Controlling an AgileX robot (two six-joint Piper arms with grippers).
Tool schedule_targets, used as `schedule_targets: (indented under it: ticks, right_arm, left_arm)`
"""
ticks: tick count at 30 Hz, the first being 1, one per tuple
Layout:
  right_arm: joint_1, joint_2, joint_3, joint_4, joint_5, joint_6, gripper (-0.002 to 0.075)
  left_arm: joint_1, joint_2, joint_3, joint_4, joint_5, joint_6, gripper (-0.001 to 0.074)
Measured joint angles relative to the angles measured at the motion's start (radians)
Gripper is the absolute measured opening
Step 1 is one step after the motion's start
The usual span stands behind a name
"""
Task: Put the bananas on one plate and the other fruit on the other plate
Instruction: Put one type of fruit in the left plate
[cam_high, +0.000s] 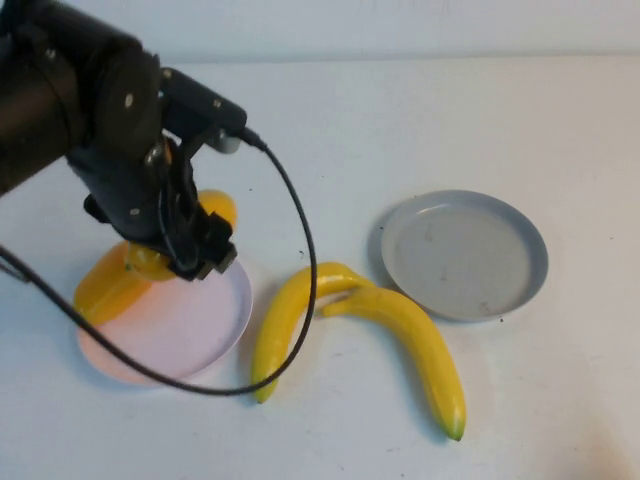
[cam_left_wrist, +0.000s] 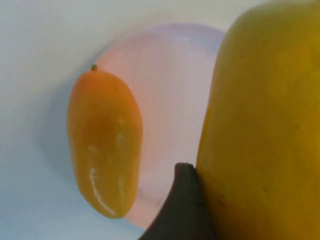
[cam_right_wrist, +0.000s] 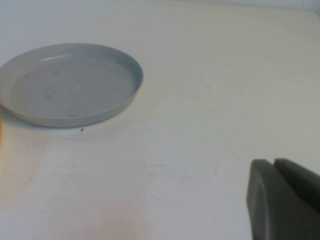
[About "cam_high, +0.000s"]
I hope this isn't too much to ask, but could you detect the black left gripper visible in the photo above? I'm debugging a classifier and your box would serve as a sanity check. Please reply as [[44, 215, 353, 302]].
[[67, 132, 239, 283]]

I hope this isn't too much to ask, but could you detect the yellow plastic mango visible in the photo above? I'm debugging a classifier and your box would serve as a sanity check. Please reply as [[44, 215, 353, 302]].
[[123, 188, 239, 282]]

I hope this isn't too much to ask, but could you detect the yellow plastic banana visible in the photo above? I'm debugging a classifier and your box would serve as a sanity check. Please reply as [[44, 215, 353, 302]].
[[323, 287, 467, 442], [251, 261, 377, 404]]

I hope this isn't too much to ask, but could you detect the orange tinted plastic mango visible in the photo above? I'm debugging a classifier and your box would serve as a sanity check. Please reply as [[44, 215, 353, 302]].
[[73, 243, 151, 325]]

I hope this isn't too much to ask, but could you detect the pink round plate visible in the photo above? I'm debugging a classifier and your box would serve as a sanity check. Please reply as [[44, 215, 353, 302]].
[[75, 254, 255, 387]]

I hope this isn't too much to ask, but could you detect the grey round plate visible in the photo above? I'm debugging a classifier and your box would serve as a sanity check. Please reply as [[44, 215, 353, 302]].
[[380, 189, 550, 324]]

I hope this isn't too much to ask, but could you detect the black left camera cable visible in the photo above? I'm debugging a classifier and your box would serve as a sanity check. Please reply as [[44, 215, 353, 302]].
[[0, 127, 319, 397]]

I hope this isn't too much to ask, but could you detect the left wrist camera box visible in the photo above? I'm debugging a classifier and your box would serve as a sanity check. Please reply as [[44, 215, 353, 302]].
[[158, 67, 250, 155]]

